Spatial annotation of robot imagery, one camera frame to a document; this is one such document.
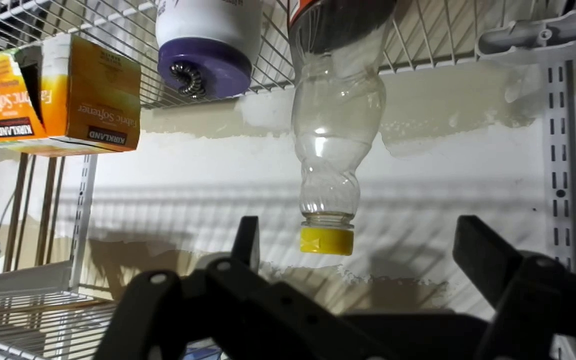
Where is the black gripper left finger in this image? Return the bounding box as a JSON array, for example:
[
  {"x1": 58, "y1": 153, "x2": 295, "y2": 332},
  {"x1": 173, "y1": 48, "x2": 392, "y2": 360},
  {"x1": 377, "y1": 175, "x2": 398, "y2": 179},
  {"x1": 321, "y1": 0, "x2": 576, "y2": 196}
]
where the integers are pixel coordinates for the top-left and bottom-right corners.
[{"x1": 92, "y1": 213, "x2": 384, "y2": 360}]

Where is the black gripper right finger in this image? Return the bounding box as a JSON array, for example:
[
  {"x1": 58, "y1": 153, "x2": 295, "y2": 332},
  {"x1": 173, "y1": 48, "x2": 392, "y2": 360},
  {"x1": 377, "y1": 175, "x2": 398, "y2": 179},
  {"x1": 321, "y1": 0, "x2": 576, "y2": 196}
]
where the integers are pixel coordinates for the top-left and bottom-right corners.
[{"x1": 451, "y1": 213, "x2": 576, "y2": 360}]

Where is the transparent bottle yellow cap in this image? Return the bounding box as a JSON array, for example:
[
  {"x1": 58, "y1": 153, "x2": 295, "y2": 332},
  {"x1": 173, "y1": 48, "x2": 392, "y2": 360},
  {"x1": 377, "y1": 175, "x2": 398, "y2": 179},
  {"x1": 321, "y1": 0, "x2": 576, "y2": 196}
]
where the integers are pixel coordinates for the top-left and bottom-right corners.
[{"x1": 288, "y1": 0, "x2": 398, "y2": 256}]

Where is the white jar purple lid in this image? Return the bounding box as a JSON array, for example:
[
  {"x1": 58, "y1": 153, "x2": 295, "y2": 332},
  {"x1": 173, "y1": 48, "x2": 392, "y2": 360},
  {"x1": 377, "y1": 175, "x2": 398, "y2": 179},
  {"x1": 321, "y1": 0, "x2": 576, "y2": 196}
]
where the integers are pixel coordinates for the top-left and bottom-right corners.
[{"x1": 155, "y1": 0, "x2": 262, "y2": 99}]

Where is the orange fabric softener box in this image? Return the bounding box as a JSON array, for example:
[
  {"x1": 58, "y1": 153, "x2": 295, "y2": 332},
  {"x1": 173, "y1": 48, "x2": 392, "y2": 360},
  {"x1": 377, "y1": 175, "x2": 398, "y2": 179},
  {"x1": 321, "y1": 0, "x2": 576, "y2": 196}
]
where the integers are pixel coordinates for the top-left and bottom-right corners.
[{"x1": 0, "y1": 34, "x2": 141, "y2": 156}]

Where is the white shelf bracket rail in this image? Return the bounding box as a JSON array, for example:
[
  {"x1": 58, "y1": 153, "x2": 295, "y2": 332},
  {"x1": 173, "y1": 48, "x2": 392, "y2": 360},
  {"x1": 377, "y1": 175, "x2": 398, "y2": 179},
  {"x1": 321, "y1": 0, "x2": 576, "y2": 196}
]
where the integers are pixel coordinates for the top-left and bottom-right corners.
[{"x1": 543, "y1": 60, "x2": 576, "y2": 271}]

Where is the white wire bottom shelf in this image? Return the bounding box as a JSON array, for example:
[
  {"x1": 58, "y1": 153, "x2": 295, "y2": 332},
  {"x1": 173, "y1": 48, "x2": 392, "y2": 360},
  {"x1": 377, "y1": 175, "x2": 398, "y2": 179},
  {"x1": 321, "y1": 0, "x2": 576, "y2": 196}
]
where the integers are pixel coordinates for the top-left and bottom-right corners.
[{"x1": 0, "y1": 0, "x2": 576, "y2": 111}]

